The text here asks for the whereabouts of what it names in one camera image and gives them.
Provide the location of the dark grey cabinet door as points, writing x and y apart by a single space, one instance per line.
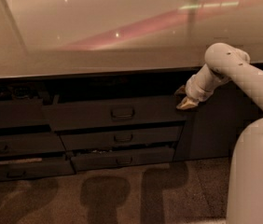
212 128

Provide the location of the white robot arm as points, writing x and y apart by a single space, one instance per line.
224 63

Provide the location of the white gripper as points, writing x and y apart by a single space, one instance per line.
194 90

